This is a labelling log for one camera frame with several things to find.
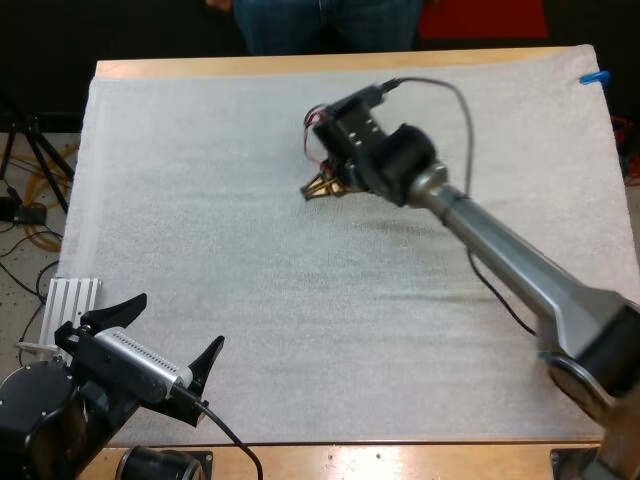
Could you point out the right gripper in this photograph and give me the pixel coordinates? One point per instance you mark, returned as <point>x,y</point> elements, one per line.
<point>350,140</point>

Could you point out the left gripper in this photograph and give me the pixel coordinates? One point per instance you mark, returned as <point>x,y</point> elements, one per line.
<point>115,375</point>

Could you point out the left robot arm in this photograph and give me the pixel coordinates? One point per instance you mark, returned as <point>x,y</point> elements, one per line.
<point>35,400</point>

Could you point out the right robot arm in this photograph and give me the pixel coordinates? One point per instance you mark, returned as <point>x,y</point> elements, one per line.
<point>500,240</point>

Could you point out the person's hand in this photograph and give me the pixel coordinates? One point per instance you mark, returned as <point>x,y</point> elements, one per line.
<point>220,5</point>

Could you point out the person's legs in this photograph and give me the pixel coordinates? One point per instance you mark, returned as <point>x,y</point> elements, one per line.
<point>325,25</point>

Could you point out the blue clip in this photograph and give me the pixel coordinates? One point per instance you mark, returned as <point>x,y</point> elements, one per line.
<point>595,77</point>

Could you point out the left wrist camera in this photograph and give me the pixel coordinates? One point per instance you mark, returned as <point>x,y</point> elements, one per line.
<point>145,355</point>

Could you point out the ribbed aluminium rail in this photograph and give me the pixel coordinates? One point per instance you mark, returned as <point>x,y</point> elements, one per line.
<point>72,305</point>

